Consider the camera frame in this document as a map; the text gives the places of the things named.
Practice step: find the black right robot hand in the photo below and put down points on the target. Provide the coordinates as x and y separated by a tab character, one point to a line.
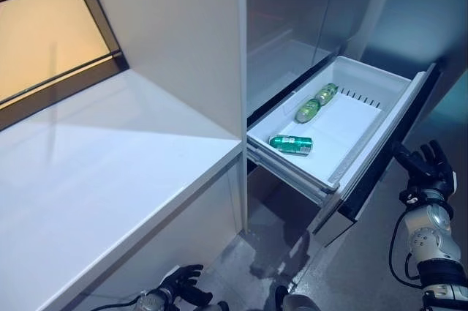
431	173

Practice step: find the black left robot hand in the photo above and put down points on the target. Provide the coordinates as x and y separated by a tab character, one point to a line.
179	285

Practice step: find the dark green beer can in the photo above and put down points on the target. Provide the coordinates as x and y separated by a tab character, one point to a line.
290	145

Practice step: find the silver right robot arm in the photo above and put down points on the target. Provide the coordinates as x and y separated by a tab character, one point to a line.
428	230

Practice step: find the white fridge drawer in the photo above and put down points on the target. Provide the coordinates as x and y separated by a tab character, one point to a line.
347	135

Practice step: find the stainless steel fridge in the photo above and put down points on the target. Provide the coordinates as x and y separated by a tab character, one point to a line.
285	14

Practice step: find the white counter cabinet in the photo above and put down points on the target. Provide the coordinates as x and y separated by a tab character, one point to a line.
204	216

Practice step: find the green plastic bottle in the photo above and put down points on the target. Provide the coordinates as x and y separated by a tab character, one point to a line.
308	109
326	93

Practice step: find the tall white cabinet panel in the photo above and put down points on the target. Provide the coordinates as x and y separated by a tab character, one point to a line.
164	33

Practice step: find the dark framed lit window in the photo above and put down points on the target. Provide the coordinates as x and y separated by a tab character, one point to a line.
47	40

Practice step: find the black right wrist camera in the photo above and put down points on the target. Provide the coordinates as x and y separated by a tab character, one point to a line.
410	197

